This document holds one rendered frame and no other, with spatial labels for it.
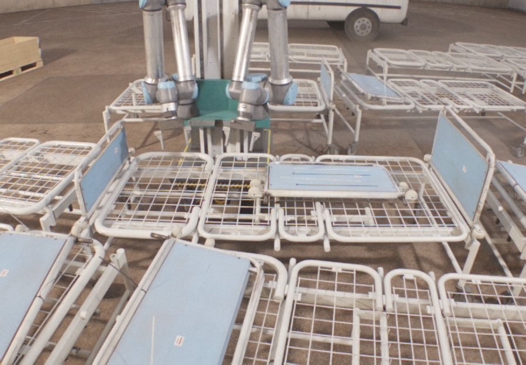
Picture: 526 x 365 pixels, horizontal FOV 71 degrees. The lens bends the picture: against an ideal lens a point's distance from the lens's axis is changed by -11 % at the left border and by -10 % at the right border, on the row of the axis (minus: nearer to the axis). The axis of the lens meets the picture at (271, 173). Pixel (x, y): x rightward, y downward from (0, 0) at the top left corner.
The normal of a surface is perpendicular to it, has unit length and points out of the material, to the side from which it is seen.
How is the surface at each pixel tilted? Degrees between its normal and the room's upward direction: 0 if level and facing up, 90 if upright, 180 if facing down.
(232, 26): 90
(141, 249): 0
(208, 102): 90
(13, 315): 5
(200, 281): 7
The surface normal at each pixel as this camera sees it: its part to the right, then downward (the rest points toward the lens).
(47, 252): 0.11, -0.87
